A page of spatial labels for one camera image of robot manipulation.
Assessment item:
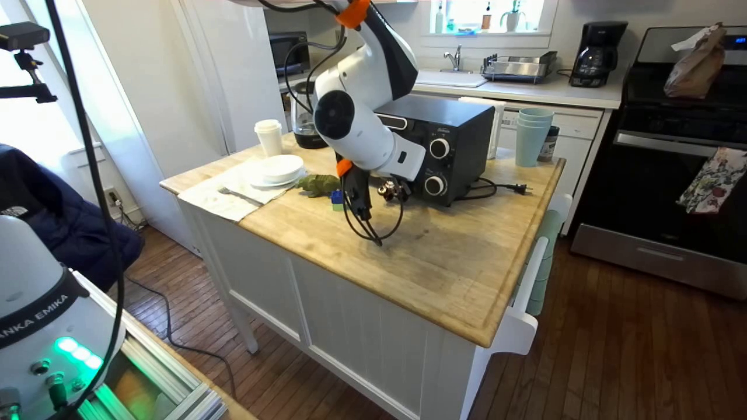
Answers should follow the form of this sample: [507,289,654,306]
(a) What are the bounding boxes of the white vase with plant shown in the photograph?
[500,0,522,36]

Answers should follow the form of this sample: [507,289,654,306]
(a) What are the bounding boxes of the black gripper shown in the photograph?
[368,173,411,208]

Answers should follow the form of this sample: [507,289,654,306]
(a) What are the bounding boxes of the white wall outlet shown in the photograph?
[97,183,126,213]

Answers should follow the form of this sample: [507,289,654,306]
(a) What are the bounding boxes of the white kitchen sink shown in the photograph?
[415,68,488,88]

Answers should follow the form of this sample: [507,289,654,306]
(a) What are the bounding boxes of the teal hanging towel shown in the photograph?
[526,208,565,317]

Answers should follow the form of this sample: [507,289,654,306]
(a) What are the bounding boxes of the black camera on tripod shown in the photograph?
[0,19,61,104]

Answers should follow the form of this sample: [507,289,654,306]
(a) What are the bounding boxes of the metal fork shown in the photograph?
[217,185,268,209]

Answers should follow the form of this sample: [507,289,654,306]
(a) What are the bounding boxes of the aluminium robot stand frame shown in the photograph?
[67,267,259,420]

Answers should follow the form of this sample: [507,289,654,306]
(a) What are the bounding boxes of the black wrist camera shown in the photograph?
[339,171,375,227]

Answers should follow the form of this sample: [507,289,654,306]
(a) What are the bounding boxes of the white counter cabinets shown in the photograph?
[276,68,626,236]

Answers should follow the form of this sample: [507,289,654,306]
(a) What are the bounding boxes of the floral dish towel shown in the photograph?
[674,148,747,216]

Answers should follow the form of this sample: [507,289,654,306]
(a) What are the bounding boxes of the grey dish rack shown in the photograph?
[481,48,561,87]

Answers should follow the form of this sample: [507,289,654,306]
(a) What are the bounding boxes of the black microwave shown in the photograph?
[268,30,313,79]

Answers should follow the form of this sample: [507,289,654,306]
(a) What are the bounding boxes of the brown paper bag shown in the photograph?
[661,20,729,102]

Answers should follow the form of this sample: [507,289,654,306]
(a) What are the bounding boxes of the small dark container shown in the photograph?
[540,124,562,163]

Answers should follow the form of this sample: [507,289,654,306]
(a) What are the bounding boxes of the green plush toy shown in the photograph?
[299,173,346,201]

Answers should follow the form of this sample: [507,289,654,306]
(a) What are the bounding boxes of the kitchen window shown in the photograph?
[427,0,561,40]

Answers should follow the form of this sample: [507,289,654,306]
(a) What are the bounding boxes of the black toaster oven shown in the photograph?
[375,90,496,209]

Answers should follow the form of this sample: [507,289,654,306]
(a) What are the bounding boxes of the stacked teal cups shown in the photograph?
[513,104,558,167]

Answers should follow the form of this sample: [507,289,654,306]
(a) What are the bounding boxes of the black power cord with plug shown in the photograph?
[457,174,531,204]

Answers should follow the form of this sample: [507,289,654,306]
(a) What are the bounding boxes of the black floor cable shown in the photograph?
[124,275,240,398]

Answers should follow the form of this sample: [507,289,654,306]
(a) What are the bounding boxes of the white wooden-top kitchen island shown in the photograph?
[159,131,576,420]

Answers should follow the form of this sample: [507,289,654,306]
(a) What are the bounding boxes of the white plate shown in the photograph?
[244,171,311,192]

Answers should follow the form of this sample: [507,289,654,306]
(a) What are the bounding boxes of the chrome faucet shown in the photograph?
[442,45,467,74]

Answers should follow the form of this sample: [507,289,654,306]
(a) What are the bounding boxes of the black kitchen stove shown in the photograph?
[570,24,747,303]

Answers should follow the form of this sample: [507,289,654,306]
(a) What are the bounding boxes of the white stained dish cloth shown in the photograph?
[175,159,301,227]

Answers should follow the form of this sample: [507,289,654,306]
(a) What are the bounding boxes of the white paper cup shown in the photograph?
[251,116,285,159]

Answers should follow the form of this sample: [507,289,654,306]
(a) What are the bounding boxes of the glass electric kettle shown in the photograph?
[287,76,333,151]

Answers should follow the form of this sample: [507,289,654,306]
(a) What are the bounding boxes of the dark blue fabric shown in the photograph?
[0,142,147,295]

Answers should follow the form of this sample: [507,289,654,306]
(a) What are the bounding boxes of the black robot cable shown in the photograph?
[45,0,409,417]

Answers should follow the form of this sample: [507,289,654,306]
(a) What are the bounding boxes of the black coffee maker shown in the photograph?
[566,19,631,88]

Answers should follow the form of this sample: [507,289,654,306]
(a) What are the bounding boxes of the white bowl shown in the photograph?
[251,151,307,183]

